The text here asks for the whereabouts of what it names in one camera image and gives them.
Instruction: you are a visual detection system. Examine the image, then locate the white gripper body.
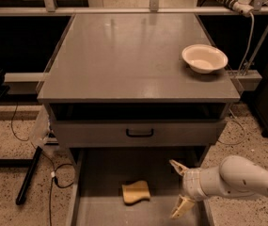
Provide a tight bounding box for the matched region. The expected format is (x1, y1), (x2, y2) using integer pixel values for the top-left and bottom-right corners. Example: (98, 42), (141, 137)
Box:
(182, 169), (207, 202)

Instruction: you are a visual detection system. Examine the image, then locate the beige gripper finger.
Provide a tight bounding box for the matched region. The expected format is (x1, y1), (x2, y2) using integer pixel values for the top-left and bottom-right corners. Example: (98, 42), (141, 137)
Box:
(170, 195), (196, 218)
(169, 159), (188, 176)

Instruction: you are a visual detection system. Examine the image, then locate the yellow sponge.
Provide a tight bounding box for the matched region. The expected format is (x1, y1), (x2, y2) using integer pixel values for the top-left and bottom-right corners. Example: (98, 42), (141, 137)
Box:
(122, 181), (150, 204)

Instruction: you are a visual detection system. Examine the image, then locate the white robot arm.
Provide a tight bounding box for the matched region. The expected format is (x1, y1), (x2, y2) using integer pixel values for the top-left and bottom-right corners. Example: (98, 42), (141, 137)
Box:
(169, 155), (268, 218)

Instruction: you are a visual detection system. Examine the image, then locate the grey top drawer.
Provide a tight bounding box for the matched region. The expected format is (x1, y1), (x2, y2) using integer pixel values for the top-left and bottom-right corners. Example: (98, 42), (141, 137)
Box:
(51, 120), (226, 148)

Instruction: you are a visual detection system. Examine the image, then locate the open grey middle drawer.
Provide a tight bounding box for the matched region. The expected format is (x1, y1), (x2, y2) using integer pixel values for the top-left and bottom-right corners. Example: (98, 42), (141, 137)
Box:
(66, 147), (214, 226)

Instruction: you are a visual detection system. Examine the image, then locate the grey drawer cabinet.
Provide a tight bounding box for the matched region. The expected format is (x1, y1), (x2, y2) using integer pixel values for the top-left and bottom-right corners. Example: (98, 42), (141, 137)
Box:
(37, 13), (242, 226)

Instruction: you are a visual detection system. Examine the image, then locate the white bowl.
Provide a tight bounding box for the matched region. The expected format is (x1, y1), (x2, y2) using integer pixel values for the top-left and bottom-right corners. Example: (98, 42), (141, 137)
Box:
(181, 44), (229, 74)

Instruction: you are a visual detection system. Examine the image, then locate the clear plastic bag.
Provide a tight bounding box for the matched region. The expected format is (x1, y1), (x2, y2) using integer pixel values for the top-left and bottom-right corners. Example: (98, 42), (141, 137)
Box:
(29, 106), (58, 151)

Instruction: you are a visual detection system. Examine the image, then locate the black table leg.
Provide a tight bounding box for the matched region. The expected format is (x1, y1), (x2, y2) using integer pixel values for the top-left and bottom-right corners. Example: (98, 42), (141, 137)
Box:
(15, 146), (42, 205)

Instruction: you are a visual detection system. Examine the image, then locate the white striped power strip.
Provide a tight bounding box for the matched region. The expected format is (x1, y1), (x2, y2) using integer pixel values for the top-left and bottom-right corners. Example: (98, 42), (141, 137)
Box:
(216, 0), (254, 17)

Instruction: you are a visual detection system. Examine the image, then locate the black drawer handle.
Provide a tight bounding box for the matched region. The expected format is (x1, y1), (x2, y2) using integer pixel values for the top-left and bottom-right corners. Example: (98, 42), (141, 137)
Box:
(126, 128), (154, 137)

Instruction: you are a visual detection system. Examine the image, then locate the white cable at right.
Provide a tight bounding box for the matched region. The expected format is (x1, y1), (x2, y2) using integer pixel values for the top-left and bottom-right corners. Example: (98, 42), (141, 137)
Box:
(217, 108), (246, 147)

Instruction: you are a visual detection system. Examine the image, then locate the black floor cable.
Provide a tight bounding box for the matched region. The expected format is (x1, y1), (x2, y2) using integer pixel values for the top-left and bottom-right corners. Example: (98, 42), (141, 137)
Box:
(10, 103), (75, 226)

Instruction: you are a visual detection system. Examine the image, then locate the grey metal rail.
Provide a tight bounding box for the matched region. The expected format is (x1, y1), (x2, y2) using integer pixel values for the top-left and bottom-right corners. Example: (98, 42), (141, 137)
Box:
(0, 6), (268, 17)

